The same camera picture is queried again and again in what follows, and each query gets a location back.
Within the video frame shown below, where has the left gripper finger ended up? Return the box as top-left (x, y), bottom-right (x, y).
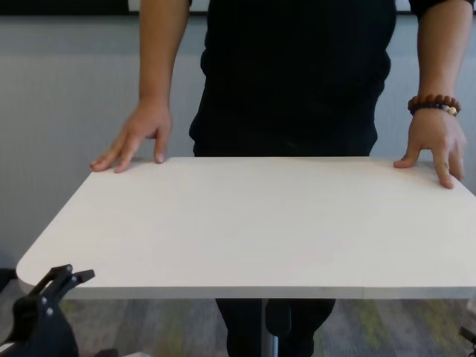
top-left (32, 264), bottom-right (96, 298)

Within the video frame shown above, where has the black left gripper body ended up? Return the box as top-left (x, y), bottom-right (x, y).
top-left (7, 295), bottom-right (80, 357)

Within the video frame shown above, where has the white rolling table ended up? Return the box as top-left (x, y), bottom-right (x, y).
top-left (16, 155), bottom-right (476, 357)

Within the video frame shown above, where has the person's left forearm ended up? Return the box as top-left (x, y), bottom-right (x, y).
top-left (416, 0), bottom-right (473, 103)

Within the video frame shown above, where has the person's right forearm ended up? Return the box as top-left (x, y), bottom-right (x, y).
top-left (139, 0), bottom-right (191, 107)

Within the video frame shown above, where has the person's right hand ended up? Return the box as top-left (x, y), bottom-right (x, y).
top-left (90, 100), bottom-right (173, 174)

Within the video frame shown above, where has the person's left hand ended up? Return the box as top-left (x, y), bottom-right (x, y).
top-left (393, 107), bottom-right (468, 190)

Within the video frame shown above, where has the person's body in black clothes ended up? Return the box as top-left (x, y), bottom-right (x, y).
top-left (188, 0), bottom-right (475, 357)

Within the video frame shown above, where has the brown wooden bead bracelet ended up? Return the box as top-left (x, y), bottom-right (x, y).
top-left (407, 94), bottom-right (462, 115)

